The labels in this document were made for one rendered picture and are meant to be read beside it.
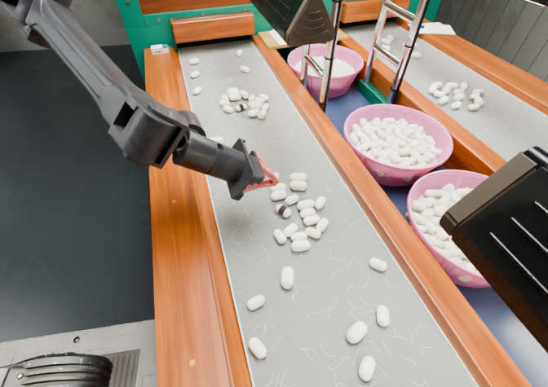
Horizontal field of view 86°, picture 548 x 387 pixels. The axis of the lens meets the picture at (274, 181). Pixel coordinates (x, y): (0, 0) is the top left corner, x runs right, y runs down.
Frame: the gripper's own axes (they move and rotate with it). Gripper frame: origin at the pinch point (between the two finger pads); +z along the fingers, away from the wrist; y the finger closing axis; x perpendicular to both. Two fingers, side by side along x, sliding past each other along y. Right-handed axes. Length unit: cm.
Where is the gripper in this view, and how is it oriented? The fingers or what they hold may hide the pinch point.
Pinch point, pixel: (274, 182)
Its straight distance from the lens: 57.1
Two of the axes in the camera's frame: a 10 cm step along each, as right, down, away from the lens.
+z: 7.3, 2.7, 6.2
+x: -6.1, 6.7, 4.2
